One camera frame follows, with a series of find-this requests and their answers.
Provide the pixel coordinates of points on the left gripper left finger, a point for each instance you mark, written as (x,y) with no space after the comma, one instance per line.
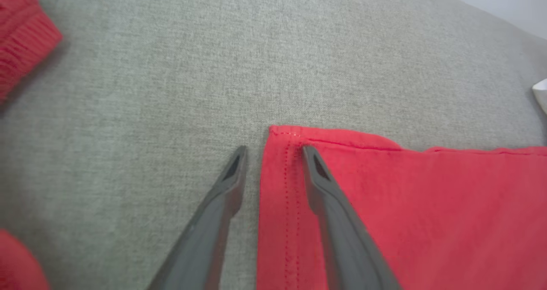
(205,230)

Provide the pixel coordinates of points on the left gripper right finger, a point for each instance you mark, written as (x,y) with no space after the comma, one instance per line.
(342,230)

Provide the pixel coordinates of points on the red jersey with striped trim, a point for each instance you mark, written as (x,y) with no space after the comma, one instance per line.
(406,217)

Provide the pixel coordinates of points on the red shorts with white stripes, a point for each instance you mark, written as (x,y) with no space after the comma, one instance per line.
(21,33)

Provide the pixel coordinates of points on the grey fabric sofa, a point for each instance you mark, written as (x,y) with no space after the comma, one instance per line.
(149,89)

